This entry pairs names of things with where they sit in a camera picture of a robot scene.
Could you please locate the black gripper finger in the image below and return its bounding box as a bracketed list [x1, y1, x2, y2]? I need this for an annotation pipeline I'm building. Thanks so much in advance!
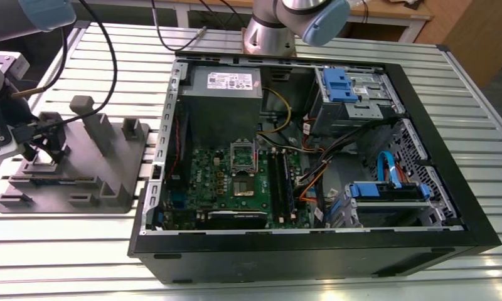
[22, 140, 41, 164]
[38, 124, 71, 164]

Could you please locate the CPU socket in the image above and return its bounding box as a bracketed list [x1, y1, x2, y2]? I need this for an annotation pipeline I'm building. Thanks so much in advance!
[232, 177, 259, 198]

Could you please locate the RAM stick with blue label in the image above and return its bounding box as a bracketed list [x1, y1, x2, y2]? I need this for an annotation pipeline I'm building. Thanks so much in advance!
[28, 177, 80, 186]

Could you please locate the grey parts rack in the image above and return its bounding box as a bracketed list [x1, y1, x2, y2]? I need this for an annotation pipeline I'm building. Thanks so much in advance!
[0, 95, 151, 214]

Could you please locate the blue board connector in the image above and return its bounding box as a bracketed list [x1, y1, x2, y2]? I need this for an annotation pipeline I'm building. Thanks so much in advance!
[169, 191, 188, 210]

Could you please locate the green motherboard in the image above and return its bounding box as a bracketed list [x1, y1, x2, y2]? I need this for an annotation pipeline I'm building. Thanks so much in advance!
[161, 147, 315, 231]

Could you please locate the grey power supply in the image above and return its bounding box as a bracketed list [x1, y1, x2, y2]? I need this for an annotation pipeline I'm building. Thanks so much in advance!
[177, 65, 263, 140]

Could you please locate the metal socket cover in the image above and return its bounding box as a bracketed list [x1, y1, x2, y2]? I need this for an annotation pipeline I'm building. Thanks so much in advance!
[230, 142, 259, 174]

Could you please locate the black graphics card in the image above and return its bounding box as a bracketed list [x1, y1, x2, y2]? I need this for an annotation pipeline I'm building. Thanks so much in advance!
[205, 209, 270, 230]

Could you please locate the black RAM slot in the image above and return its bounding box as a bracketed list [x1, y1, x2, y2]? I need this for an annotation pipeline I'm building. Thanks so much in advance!
[268, 149, 282, 223]
[272, 149, 287, 223]
[276, 149, 292, 223]

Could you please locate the black PC case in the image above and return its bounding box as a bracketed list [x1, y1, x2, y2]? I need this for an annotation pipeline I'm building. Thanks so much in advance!
[127, 50, 502, 285]

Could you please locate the blue drive bay latch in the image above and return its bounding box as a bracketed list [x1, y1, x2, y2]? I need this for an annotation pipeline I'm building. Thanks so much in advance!
[322, 67, 359, 103]

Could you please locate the metal drive cage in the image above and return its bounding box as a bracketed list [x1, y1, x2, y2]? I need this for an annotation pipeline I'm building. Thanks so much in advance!
[310, 65, 406, 134]

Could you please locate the blue disk carrier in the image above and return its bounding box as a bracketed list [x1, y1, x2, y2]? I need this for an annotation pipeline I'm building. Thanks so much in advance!
[348, 181, 431, 203]

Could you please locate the metal disk bay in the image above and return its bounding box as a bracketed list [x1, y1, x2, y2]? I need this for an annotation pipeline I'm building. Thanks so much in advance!
[324, 183, 463, 231]

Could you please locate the wooden desk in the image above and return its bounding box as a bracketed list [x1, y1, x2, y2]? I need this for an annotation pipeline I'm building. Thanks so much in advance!
[346, 0, 435, 43]

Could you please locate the wooden cabinet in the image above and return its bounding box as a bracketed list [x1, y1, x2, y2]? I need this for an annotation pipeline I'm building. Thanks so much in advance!
[414, 0, 502, 88]

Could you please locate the red black twisted wire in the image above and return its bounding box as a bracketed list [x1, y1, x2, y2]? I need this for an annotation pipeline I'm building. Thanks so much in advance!
[168, 117, 181, 177]

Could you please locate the wire locking lever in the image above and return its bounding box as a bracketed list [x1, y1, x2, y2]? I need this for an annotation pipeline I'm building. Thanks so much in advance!
[252, 139, 262, 176]

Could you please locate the yellow power wire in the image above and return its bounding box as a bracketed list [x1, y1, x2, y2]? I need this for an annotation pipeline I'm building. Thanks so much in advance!
[258, 87, 294, 135]

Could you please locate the orange wire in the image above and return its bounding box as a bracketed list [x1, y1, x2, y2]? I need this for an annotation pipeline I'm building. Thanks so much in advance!
[298, 183, 319, 205]

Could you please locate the black cable bundle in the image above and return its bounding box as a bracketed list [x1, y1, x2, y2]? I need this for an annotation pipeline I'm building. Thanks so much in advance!
[299, 120, 402, 186]

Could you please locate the blue SATA wire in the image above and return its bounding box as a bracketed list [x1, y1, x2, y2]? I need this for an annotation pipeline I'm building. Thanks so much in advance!
[375, 150, 405, 191]

